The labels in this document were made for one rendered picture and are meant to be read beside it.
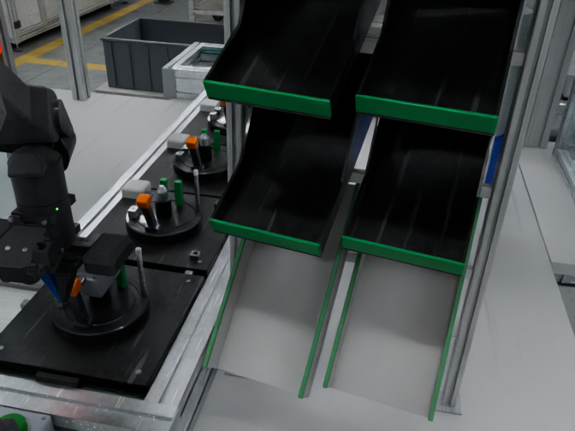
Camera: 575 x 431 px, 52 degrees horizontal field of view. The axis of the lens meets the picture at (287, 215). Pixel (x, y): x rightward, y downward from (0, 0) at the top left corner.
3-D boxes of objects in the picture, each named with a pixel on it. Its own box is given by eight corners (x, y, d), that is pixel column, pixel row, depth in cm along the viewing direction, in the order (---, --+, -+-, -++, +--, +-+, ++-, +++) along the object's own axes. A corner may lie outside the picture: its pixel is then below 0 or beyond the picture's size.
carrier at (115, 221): (207, 280, 98) (204, 216, 92) (74, 261, 102) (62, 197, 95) (244, 209, 119) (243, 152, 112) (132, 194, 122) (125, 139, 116)
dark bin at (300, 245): (321, 258, 64) (315, 220, 58) (213, 232, 68) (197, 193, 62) (385, 84, 78) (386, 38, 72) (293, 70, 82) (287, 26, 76)
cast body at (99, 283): (101, 298, 82) (94, 257, 78) (72, 294, 82) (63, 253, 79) (127, 263, 89) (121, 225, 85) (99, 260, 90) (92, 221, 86)
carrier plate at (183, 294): (148, 396, 77) (146, 385, 76) (-18, 366, 80) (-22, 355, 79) (204, 286, 97) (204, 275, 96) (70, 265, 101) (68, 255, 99)
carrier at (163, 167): (244, 208, 119) (244, 151, 112) (133, 194, 122) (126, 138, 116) (269, 158, 139) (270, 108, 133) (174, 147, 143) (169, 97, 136)
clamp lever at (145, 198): (156, 230, 102) (145, 203, 96) (145, 228, 103) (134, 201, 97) (163, 214, 105) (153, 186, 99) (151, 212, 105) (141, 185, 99)
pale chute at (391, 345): (432, 419, 71) (432, 422, 66) (328, 386, 74) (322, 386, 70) (481, 201, 76) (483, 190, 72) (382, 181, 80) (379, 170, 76)
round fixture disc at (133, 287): (127, 352, 81) (125, 341, 80) (32, 336, 83) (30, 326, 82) (163, 290, 92) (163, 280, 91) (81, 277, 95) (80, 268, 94)
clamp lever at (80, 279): (85, 326, 81) (73, 288, 76) (72, 324, 81) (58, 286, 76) (97, 306, 84) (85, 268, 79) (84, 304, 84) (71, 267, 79)
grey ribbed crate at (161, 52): (234, 100, 265) (234, 49, 253) (105, 87, 274) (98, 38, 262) (257, 72, 301) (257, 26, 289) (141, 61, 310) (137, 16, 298)
